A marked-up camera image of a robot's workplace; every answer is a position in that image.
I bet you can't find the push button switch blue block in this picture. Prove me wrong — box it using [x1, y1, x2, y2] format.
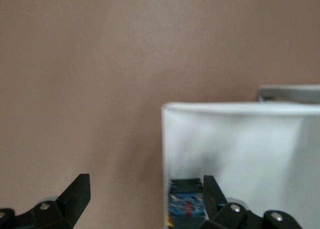
[166, 178, 210, 229]

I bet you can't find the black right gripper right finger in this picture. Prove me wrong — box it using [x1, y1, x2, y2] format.
[199, 175, 305, 229]

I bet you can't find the white plastic drawer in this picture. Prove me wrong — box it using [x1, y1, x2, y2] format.
[161, 101, 320, 229]

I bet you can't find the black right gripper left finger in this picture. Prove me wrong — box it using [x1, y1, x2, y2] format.
[0, 173, 91, 229]

